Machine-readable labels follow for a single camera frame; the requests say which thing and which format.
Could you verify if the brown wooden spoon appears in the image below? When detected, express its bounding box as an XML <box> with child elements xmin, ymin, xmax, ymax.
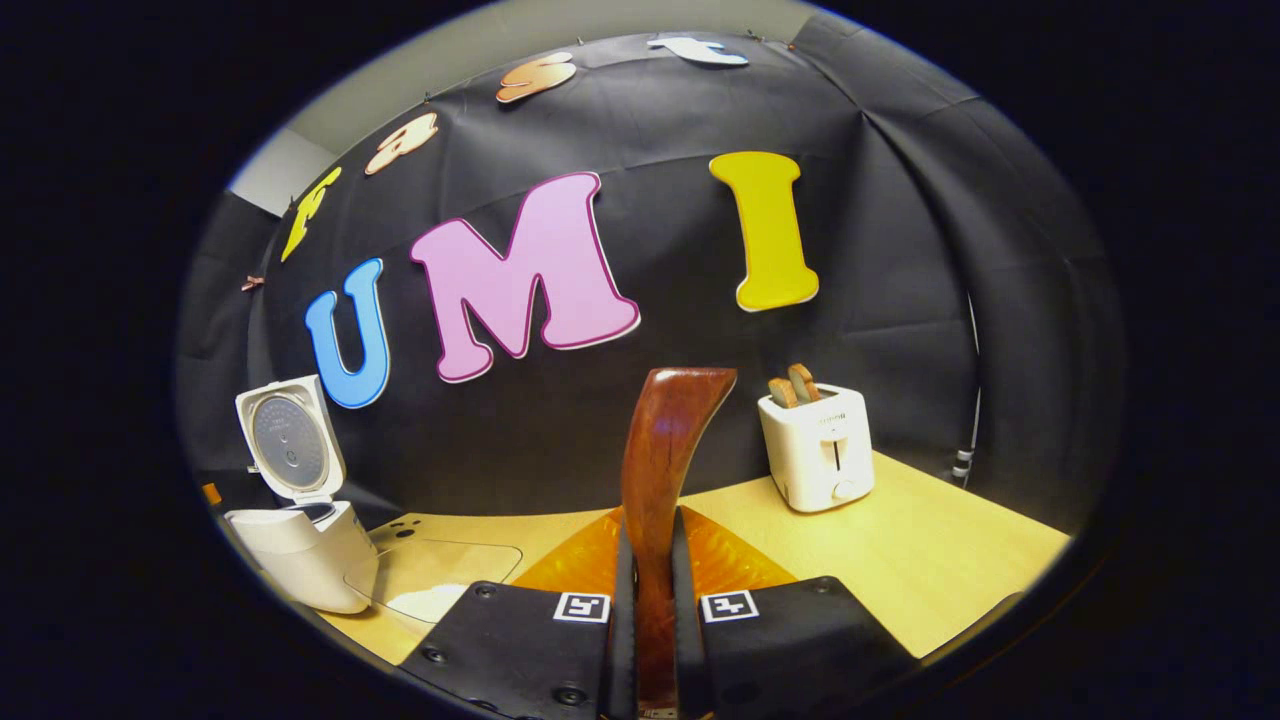
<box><xmin>620</xmin><ymin>367</ymin><xmax>739</xmax><ymax>713</ymax></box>

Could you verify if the grey hanging cable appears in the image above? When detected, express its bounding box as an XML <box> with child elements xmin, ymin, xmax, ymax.
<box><xmin>950</xmin><ymin>290</ymin><xmax>987</xmax><ymax>481</ymax></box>

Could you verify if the white rice cooker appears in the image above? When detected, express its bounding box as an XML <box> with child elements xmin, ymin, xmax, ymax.
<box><xmin>222</xmin><ymin>375</ymin><xmax>381</xmax><ymax>615</ymax></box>

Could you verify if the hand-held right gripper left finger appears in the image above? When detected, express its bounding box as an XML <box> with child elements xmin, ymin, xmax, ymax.
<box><xmin>400</xmin><ymin>507</ymin><xmax>639</xmax><ymax>720</ymax></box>

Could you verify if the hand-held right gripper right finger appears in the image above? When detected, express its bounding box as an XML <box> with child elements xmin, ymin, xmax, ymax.
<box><xmin>668</xmin><ymin>505</ymin><xmax>916</xmax><ymax>720</ymax></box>

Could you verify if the white toaster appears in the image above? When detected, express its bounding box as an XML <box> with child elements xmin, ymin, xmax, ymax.
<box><xmin>757</xmin><ymin>383</ymin><xmax>876</xmax><ymax>514</ymax></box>

